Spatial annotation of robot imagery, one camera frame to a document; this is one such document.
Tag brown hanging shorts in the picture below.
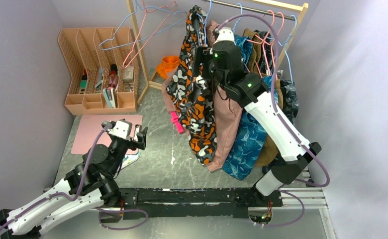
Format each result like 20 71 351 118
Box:
243 28 279 166

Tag orange knitted object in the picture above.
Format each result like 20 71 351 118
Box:
156 55 179 79

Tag white teal stapler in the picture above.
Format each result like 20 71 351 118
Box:
120 151 141 169

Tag pink empty wire hanger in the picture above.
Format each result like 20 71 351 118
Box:
121 0 181 66

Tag pink hanging shorts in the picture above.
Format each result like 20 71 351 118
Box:
161 20 244 173

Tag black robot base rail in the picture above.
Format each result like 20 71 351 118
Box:
103 188 283 222

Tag orange camouflage shorts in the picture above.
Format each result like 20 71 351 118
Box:
166 5 217 165

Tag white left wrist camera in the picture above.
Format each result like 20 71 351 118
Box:
108 119 133 139

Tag light blue wire hanger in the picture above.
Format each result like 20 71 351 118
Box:
196 0 212 47

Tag dark leaf print shorts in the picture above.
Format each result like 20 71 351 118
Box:
255 30 300 175

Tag pink mat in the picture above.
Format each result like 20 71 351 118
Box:
71 115 143 155

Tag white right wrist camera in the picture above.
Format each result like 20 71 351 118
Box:
214 27 235 44

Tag pink clip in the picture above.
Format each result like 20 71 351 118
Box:
170 111 185 134

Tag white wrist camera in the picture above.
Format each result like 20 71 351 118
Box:
108 119 133 139
214 27 235 44

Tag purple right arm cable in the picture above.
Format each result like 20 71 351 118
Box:
215 13 330 228

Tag peach desk organizer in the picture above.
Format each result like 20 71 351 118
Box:
58 27 140 116

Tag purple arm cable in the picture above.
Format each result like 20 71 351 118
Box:
215 13 330 228
0 122 149 239

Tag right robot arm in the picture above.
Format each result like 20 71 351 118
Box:
193 40 321 206

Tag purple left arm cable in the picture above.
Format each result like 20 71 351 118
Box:
0 122 149 239

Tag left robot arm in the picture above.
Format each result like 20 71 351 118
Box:
0 120 148 239

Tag blue empty wire hanger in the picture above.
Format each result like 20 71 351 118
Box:
99 0 188 51

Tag wooden clothes rack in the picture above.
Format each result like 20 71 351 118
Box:
126 0 310 105

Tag blue leaf print shorts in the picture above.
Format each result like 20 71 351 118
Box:
220 34 280 181

